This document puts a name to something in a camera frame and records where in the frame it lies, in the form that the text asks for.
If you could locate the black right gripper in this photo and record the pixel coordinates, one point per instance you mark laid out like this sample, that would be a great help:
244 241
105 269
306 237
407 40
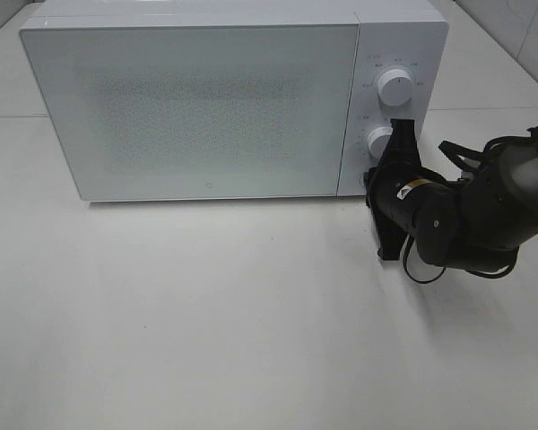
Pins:
407 199

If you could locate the white timer knob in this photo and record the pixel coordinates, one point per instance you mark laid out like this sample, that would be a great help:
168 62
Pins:
377 140

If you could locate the white power knob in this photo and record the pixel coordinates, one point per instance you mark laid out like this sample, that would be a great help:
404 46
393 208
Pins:
395 86

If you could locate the white microwave door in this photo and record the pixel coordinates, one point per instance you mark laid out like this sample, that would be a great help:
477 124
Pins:
149 114

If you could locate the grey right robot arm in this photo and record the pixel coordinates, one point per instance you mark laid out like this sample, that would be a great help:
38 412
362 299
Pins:
474 224

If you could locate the white microwave oven body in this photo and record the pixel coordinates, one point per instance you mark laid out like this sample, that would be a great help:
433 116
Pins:
411 34

